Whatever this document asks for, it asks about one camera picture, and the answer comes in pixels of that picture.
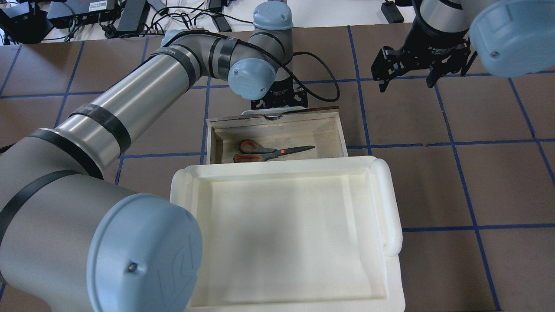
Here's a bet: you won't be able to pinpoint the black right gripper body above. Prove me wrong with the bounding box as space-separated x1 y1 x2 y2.
371 38 477 81

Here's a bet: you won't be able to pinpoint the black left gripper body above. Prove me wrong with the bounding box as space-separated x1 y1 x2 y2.
251 80 308 109

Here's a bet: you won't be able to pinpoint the white drawer handle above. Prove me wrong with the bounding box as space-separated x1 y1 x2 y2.
241 105 306 120

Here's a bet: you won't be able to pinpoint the wooden drawer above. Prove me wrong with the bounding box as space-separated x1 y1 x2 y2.
206 106 348 164

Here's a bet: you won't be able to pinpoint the grey orange handled scissors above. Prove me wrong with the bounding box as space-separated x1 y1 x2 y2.
233 140 315 163

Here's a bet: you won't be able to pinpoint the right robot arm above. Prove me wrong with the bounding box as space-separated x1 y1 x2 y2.
371 0 555 92

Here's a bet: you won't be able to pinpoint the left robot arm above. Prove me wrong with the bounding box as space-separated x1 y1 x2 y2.
0 0 293 312

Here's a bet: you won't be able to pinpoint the black power adapter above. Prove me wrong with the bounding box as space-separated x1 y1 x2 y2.
380 0 404 24

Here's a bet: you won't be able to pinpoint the black flat power brick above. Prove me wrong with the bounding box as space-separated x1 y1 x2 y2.
116 0 149 37

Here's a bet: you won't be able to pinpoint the black electronics box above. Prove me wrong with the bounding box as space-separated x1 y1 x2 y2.
47 0 122 29

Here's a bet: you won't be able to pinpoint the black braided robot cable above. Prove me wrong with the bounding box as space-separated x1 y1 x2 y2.
165 28 340 103

